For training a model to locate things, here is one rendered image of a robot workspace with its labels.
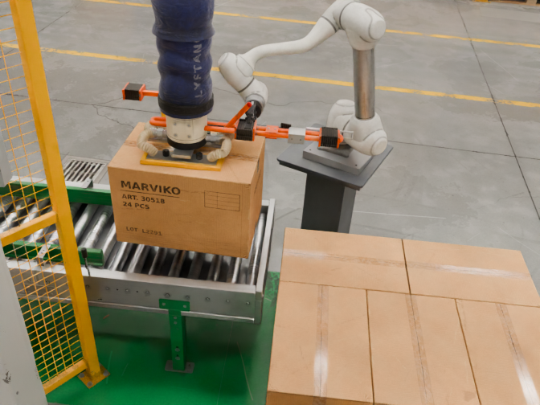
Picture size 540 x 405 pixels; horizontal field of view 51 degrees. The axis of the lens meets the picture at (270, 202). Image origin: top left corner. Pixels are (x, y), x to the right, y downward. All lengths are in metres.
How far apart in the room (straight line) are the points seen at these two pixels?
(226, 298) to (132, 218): 0.54
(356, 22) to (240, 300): 1.32
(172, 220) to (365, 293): 0.92
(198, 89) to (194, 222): 0.57
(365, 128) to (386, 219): 1.27
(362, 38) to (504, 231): 2.05
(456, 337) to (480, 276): 0.44
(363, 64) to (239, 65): 0.57
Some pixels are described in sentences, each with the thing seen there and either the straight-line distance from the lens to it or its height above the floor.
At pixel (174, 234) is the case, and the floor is 0.76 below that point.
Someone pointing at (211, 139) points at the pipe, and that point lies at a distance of 2.43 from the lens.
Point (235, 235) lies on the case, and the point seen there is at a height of 0.80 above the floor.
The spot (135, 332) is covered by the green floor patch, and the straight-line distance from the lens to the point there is 3.17.
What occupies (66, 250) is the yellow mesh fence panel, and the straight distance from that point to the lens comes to 2.41.
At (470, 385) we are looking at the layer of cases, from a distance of 2.43.
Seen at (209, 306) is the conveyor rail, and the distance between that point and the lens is 2.59.
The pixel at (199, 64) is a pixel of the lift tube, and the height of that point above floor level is 1.50.
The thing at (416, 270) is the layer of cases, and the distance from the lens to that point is 2.82.
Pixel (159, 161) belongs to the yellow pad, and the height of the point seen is 1.09.
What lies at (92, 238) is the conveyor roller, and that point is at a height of 0.55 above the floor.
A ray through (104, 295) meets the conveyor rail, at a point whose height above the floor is 0.48.
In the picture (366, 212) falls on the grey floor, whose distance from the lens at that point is 4.05.
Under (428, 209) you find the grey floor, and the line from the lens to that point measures 4.22.
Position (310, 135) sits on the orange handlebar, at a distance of 2.40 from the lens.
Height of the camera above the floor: 2.35
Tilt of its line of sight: 36 degrees down
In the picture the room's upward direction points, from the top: 4 degrees clockwise
